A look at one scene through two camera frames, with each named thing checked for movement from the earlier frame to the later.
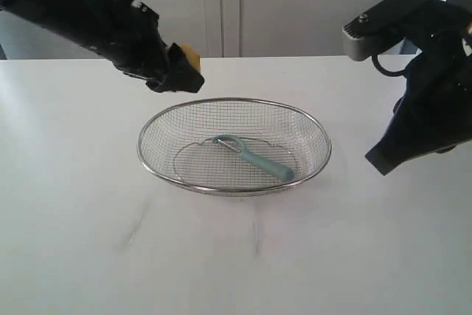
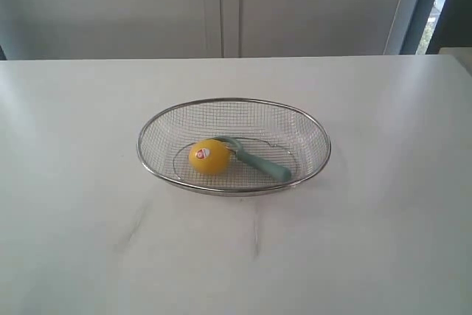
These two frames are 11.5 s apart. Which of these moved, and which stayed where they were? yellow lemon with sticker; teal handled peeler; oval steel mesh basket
Moved: yellow lemon with sticker
Stayed: oval steel mesh basket; teal handled peeler
